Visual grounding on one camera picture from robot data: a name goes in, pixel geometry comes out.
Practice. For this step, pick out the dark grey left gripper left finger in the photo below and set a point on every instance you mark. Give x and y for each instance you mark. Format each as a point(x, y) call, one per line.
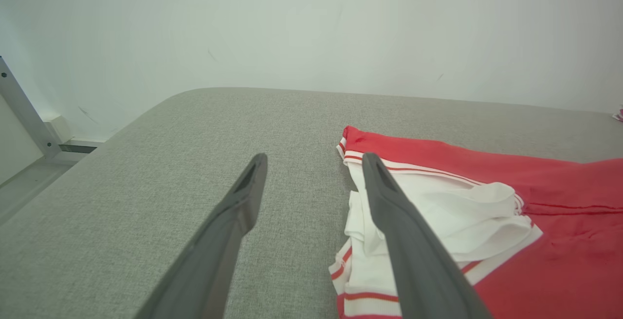
point(214, 251)

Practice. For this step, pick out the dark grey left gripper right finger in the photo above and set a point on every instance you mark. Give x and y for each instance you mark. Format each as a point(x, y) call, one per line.
point(413, 255)

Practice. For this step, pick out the red white lettered jersey shirt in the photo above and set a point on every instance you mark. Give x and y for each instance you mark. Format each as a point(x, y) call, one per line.
point(559, 241)

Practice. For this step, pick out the red shorts with white trim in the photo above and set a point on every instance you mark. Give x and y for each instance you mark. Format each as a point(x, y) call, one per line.
point(619, 115)

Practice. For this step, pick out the grey fabric sofa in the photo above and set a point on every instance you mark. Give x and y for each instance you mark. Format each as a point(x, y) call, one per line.
point(194, 139)

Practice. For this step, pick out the small white wall box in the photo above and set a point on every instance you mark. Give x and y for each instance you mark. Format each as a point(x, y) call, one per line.
point(58, 129)

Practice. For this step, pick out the grey metal post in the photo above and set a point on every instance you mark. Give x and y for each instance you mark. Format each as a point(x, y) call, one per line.
point(27, 109)

